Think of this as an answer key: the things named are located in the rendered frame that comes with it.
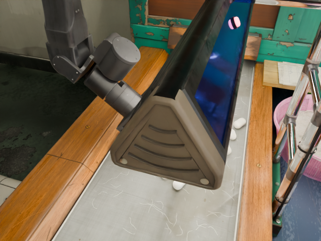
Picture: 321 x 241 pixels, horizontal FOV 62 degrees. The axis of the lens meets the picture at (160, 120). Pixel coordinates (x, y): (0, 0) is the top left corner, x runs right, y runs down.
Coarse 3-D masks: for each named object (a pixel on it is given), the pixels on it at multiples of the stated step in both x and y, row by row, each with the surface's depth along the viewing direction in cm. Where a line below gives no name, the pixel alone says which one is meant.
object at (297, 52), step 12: (132, 24) 97; (132, 36) 101; (144, 36) 99; (156, 36) 97; (168, 36) 96; (264, 48) 88; (276, 48) 87; (288, 48) 86; (300, 48) 85; (252, 60) 97; (276, 60) 89; (288, 60) 88; (300, 60) 87
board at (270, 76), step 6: (264, 60) 89; (270, 60) 89; (264, 66) 86; (270, 66) 86; (276, 66) 86; (264, 72) 83; (270, 72) 83; (276, 72) 83; (264, 78) 80; (270, 78) 80; (276, 78) 80; (264, 84) 79; (270, 84) 78; (276, 84) 78; (282, 84) 78
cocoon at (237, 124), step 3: (237, 120) 67; (240, 120) 67; (243, 120) 68; (234, 123) 67; (237, 123) 67; (240, 123) 67; (243, 123) 67; (234, 126) 68; (237, 126) 67; (240, 126) 67
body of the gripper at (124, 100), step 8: (120, 88) 52; (128, 88) 53; (112, 96) 52; (120, 96) 52; (128, 96) 52; (136, 96) 53; (112, 104) 53; (120, 104) 52; (128, 104) 52; (136, 104) 53; (120, 112) 54; (128, 112) 53; (120, 128) 53
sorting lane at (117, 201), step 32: (96, 192) 53; (128, 192) 53; (160, 192) 53; (192, 192) 53; (224, 192) 53; (64, 224) 48; (96, 224) 48; (128, 224) 48; (160, 224) 48; (192, 224) 48; (224, 224) 48
